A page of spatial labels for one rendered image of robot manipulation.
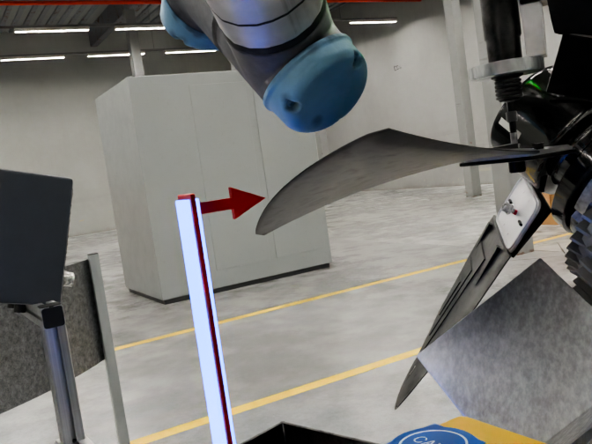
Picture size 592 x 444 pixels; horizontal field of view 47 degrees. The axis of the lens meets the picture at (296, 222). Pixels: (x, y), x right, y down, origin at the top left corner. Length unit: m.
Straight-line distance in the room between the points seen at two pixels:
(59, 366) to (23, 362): 1.44
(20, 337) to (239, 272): 4.85
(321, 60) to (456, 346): 0.32
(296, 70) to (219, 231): 6.54
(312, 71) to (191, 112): 6.51
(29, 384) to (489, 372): 1.99
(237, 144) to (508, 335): 6.53
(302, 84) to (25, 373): 2.08
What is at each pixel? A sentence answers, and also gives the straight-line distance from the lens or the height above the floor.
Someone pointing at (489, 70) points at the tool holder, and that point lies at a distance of 0.67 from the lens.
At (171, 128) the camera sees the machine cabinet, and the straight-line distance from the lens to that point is 6.87.
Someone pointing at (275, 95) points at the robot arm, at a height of 1.25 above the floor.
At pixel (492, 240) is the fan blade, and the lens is 0.80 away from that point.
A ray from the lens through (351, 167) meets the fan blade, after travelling 0.53.
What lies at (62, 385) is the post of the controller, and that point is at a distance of 1.03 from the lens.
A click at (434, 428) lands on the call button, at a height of 1.08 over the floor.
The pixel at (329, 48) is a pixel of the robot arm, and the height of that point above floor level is 1.28.
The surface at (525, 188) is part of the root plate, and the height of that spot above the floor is 1.14.
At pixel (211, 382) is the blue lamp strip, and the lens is 0.51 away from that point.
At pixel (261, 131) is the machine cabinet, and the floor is 1.59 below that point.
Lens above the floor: 1.20
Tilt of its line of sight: 5 degrees down
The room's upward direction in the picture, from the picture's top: 8 degrees counter-clockwise
